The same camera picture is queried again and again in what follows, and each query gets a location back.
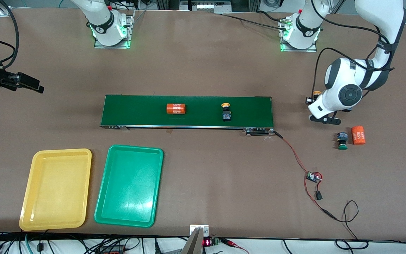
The yellow push button switch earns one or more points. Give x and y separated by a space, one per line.
316 93
226 115

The green push button switch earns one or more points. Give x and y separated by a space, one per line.
342 137

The orange cylinder white print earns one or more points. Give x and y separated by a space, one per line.
358 135
176 108

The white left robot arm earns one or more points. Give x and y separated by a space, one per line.
344 93

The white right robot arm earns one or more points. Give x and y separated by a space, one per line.
100 21

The small circuit board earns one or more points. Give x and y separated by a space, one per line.
312 177

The yellow plastic tray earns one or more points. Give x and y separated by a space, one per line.
56 190

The green conveyor belt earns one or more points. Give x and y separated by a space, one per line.
203 123

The green plastic tray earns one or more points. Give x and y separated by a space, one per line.
129 187

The red clip lead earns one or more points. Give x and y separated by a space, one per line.
233 243

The red digit display module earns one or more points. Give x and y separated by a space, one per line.
207 242

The black power strip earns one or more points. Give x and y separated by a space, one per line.
113 249

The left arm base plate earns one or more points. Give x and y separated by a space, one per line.
298 50

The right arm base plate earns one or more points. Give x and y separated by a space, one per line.
111 46

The aluminium frame with lamp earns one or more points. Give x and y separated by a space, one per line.
206 6

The metal camera mount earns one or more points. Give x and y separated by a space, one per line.
197 240

